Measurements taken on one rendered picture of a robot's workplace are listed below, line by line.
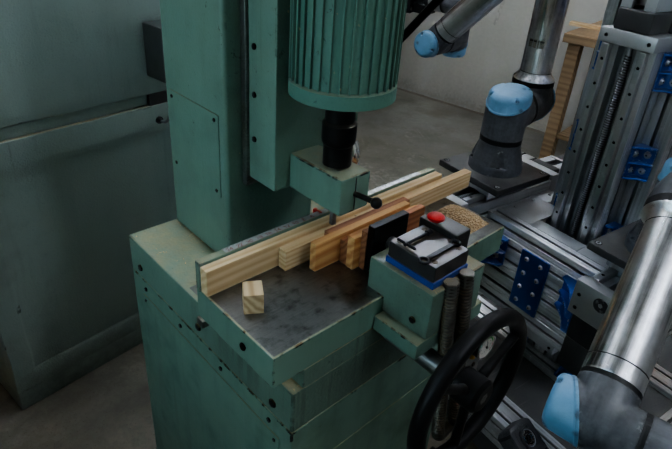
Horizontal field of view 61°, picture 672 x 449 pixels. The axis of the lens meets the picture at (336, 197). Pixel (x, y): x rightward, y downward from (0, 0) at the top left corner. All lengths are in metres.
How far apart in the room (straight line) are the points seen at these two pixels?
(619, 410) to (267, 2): 0.74
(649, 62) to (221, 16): 0.95
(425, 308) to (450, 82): 3.89
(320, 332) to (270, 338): 0.08
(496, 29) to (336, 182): 3.61
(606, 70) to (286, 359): 1.04
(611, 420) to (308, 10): 0.65
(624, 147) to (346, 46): 0.88
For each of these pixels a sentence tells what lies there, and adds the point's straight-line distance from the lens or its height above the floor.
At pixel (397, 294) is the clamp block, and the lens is 0.94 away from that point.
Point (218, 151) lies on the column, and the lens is 1.08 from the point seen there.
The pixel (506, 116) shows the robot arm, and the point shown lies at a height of 0.99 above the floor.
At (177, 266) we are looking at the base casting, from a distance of 1.20.
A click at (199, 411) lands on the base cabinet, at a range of 1.33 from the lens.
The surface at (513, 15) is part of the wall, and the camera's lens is 4.41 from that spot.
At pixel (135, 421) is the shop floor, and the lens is 1.99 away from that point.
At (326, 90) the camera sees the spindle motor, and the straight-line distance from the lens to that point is 0.85.
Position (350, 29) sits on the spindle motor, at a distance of 0.83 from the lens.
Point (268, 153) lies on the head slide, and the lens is 1.02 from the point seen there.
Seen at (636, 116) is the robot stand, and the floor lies 1.07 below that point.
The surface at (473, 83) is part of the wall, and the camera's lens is 4.62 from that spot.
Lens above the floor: 1.50
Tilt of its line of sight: 29 degrees down
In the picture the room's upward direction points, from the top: 4 degrees clockwise
